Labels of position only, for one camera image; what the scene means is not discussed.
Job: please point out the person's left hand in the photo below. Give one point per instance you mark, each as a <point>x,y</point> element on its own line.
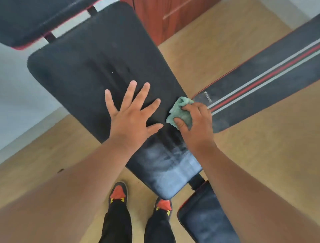
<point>130,127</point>

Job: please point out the person's right hand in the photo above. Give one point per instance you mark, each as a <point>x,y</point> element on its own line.
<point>200,130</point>

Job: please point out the green cleaning cloth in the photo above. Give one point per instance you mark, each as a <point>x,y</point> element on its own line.
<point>178,110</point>

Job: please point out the black weight bench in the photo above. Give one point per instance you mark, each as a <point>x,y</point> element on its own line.
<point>100,62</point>

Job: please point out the person's left forearm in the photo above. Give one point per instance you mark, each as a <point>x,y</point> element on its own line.
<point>62,195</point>

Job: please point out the person's right forearm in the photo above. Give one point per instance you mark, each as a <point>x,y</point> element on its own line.
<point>262,200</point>

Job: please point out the red black left shoe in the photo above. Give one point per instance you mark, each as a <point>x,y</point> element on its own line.
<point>118,191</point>

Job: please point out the red black shoe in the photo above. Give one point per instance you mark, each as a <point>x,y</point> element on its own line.
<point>118,191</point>
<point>163,204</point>

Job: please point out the striped black sit-up bench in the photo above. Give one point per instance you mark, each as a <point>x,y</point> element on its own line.
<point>262,87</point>

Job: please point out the red black right shoe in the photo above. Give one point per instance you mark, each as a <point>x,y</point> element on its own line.
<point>163,204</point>

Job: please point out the black trousers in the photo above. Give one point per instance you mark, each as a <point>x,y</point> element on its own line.
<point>117,225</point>

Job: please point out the red-brown wooden door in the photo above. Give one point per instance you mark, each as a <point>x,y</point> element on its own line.
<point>162,17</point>

